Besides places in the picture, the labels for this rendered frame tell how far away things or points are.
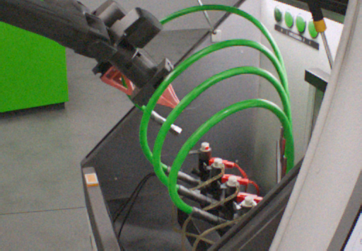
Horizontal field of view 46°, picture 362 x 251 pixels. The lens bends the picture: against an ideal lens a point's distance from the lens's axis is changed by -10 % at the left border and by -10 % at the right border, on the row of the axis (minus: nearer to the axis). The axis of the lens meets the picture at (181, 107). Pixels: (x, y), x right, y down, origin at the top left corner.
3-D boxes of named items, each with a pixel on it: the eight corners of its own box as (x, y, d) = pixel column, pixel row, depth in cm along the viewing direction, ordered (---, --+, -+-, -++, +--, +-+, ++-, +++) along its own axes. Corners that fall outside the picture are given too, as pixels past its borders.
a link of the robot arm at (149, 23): (78, 26, 92) (84, 51, 86) (115, -14, 88) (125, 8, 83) (118, 49, 100) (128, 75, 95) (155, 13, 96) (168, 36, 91)
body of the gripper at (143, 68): (172, 71, 93) (145, 46, 91) (136, 107, 95) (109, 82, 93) (172, 63, 99) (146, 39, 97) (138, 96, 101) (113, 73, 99)
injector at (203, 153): (187, 224, 112) (187, 148, 105) (206, 220, 113) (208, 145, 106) (190, 230, 110) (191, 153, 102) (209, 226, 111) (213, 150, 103)
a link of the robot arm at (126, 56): (101, 47, 97) (95, 55, 92) (123, 24, 95) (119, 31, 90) (125, 68, 99) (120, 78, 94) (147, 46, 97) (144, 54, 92)
